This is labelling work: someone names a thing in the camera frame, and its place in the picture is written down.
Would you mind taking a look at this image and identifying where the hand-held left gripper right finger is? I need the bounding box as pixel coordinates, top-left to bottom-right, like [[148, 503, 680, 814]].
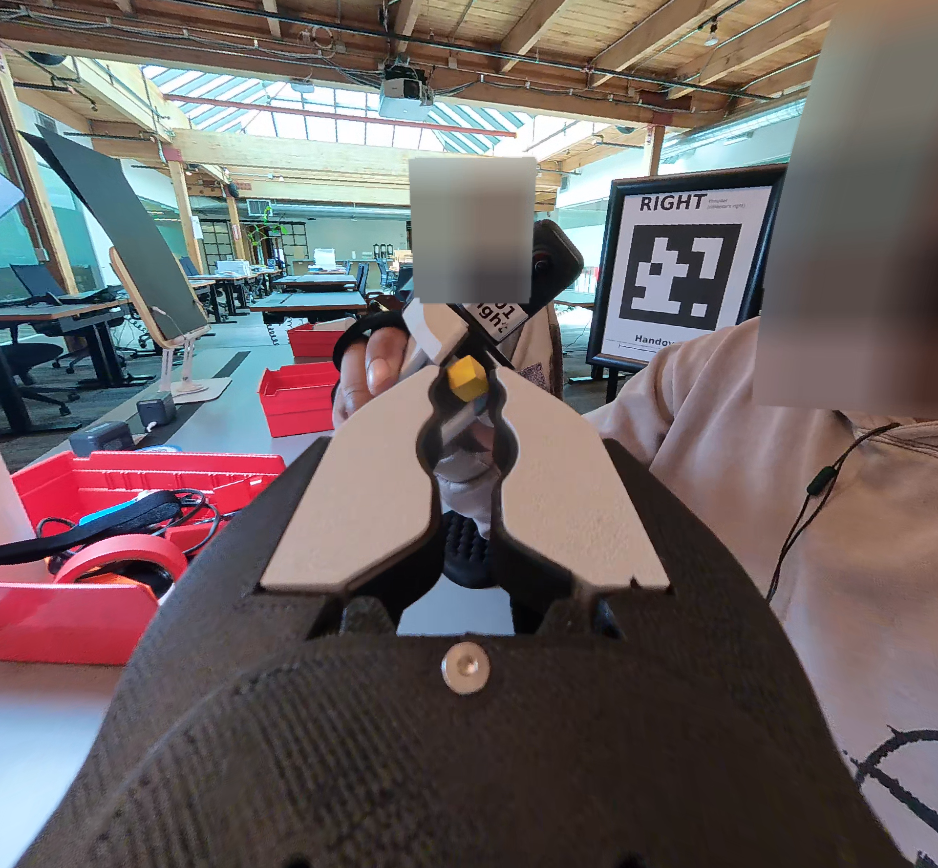
[[490, 370, 672, 591]]

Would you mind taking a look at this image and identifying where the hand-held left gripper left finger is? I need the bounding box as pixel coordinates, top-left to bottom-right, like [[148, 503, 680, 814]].
[[260, 370, 448, 595]]

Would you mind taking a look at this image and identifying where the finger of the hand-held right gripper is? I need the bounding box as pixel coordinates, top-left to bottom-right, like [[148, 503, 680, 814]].
[[440, 403, 491, 441], [399, 298, 471, 380]]

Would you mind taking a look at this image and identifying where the small yellow block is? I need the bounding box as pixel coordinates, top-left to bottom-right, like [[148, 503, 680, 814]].
[[446, 357, 490, 403]]

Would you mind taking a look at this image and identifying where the red plastic bin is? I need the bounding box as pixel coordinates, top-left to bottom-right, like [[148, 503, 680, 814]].
[[0, 449, 288, 666], [287, 322, 354, 360], [258, 362, 343, 438]]

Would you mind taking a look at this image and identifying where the person's right hand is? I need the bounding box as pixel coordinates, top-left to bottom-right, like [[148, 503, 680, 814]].
[[332, 329, 411, 431]]

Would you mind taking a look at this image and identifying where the framed marker poster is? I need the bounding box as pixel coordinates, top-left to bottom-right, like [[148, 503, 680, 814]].
[[586, 165, 789, 403]]

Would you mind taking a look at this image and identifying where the black ribbed pad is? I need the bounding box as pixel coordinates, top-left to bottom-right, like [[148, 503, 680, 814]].
[[442, 511, 498, 588]]

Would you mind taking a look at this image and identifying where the wooden office desk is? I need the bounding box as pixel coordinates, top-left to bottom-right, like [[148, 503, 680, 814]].
[[0, 296, 133, 437], [249, 289, 367, 330]]

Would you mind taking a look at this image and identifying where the white panel stand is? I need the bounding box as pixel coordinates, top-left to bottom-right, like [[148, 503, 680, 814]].
[[150, 307, 232, 402]]

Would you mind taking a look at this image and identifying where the grey power adapter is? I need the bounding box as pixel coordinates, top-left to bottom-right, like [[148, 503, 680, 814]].
[[136, 392, 178, 431], [69, 421, 137, 457]]

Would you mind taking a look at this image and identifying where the ceiling projector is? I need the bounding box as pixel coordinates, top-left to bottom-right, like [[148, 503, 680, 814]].
[[377, 62, 435, 122]]

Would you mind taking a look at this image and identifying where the red tape roll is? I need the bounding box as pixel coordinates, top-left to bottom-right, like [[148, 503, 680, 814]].
[[51, 534, 189, 594]]

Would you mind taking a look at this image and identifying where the black panel with wooden rim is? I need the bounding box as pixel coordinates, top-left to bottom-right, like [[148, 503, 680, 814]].
[[21, 124, 211, 355]]

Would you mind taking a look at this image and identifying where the black office chair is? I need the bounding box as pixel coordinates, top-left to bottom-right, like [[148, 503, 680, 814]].
[[0, 263, 82, 437]]

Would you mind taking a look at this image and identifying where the black cord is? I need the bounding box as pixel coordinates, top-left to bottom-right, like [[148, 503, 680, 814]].
[[766, 423, 904, 601]]

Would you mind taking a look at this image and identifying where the black strap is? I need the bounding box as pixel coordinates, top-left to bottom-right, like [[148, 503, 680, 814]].
[[0, 488, 224, 567]]

